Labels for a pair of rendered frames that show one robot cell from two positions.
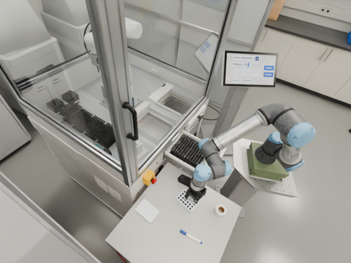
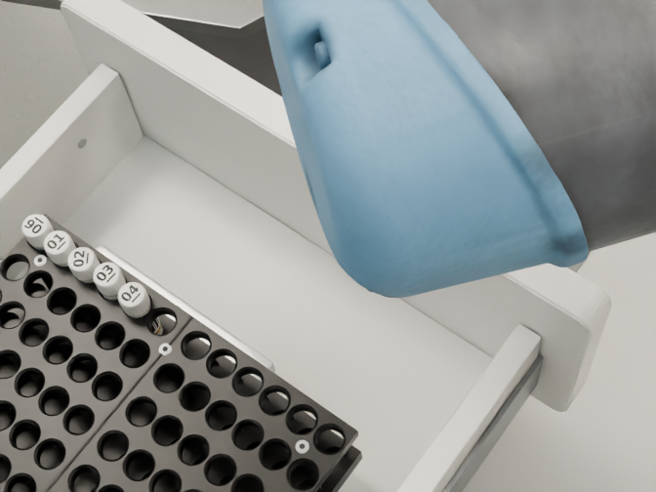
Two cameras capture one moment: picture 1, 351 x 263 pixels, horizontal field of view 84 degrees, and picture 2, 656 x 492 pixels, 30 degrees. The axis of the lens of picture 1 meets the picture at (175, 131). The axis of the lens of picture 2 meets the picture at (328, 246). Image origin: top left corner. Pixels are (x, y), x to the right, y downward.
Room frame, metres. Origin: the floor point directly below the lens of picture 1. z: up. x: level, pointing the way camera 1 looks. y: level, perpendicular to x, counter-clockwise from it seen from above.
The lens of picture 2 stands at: (0.64, -0.04, 1.38)
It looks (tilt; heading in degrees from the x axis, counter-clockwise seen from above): 63 degrees down; 289
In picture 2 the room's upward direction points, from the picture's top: 9 degrees counter-clockwise
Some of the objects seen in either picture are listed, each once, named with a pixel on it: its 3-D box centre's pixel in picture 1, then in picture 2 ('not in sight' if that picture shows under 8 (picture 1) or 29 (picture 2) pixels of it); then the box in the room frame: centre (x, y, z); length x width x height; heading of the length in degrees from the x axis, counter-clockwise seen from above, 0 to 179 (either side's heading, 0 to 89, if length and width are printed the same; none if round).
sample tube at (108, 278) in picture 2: not in sight; (118, 295); (0.80, -0.23, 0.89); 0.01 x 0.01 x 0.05
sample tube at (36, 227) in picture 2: not in sight; (49, 248); (0.84, -0.25, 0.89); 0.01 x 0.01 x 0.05
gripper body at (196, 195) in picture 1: (196, 190); not in sight; (0.47, -0.16, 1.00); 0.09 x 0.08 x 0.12; 53
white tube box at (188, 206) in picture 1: (186, 201); not in sight; (0.49, -0.14, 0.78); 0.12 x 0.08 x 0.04; 53
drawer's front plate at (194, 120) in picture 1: (196, 118); not in sight; (1.15, -0.15, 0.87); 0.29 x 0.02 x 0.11; 154
